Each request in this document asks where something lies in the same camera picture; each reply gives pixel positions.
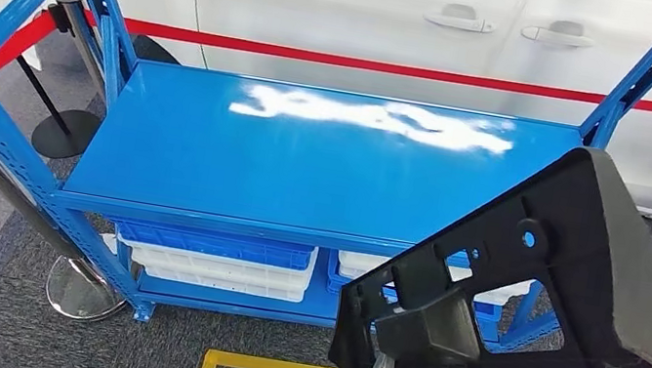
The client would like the blue plastic crate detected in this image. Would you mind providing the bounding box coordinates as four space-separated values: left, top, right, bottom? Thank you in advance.
318 249 509 346
112 215 317 273

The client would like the metal stanchion post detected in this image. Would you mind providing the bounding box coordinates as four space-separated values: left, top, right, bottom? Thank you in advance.
0 94 157 329
37 0 124 102

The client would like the red barrier belt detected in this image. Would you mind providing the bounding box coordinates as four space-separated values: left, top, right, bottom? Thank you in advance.
0 3 61 92
80 7 652 119

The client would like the blue metal shelf rack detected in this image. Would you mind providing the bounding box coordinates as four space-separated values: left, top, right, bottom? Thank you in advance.
0 0 652 368

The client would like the black plastic plate frame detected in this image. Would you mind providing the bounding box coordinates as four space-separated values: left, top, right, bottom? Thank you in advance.
326 111 652 368

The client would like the white plastic crate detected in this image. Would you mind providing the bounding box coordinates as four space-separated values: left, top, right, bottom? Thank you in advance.
334 248 535 311
143 264 307 305
113 218 318 296

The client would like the white car door handle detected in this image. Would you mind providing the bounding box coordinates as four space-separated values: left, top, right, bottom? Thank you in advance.
422 0 500 37
519 14 599 53

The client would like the white car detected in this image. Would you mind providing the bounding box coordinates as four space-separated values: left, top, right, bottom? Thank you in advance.
0 0 652 219

